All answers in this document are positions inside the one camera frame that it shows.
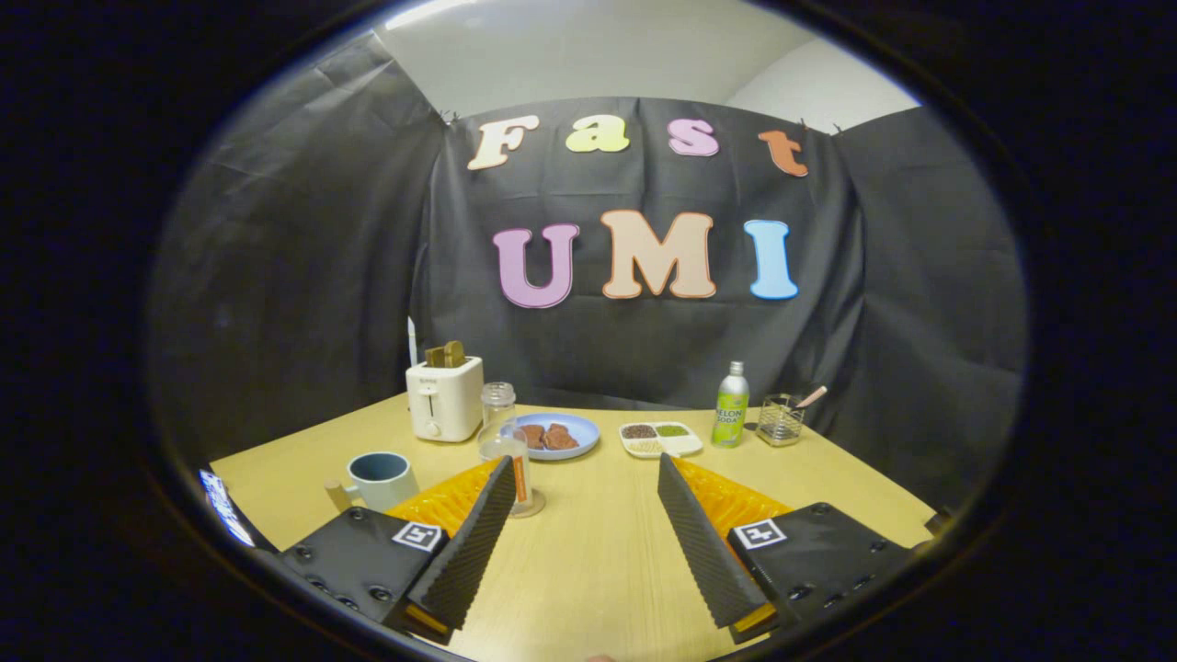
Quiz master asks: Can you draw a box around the white toaster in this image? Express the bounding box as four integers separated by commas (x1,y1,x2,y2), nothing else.
406,357,485,443

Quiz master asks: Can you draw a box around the blue plate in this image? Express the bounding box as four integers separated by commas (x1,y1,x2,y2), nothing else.
511,413,601,461

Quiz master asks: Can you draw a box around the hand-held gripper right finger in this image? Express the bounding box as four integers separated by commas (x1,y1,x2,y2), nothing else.
657,452,922,645

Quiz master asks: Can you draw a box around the clear utensil holder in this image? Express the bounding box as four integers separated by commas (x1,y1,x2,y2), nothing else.
757,394,806,448

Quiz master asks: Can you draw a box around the white divided dish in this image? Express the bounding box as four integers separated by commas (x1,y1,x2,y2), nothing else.
619,421,704,459

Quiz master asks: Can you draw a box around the white cup blue inside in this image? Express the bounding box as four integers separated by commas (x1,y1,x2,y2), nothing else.
325,451,420,514

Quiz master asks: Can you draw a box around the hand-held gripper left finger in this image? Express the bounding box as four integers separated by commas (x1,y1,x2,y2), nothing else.
279,455,519,645

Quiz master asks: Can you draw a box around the black backdrop cloth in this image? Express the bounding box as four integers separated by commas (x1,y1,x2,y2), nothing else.
147,32,1029,516

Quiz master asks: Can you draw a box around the wooden table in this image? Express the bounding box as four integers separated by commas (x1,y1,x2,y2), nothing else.
210,394,937,662

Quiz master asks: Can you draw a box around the clear glass juice bottle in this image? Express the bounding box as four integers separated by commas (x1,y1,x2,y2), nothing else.
476,382,534,518

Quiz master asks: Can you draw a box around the green soda bottle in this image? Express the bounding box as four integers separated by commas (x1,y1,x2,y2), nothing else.
711,361,750,449

